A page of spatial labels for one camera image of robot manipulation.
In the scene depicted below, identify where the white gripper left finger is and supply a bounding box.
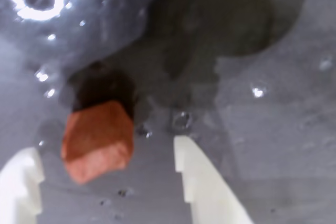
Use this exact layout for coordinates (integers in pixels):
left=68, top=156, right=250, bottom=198
left=0, top=147, right=45, bottom=224

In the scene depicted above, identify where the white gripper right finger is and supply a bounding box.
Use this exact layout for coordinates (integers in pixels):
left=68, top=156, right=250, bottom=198
left=174, top=134, right=253, bottom=224

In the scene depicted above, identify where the red cube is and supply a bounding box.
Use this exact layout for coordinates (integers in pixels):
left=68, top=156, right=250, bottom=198
left=60, top=99, right=135, bottom=185

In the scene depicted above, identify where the black glossy mat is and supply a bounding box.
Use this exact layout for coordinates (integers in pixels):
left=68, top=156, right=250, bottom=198
left=0, top=0, right=336, bottom=224

